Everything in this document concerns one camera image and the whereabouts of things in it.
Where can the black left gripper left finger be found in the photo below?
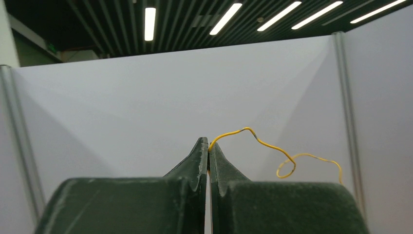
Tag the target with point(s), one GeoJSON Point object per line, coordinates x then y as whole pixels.
{"type": "Point", "coordinates": [171, 204]}

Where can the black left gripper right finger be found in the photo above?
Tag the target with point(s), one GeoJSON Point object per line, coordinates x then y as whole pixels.
{"type": "Point", "coordinates": [242, 206]}

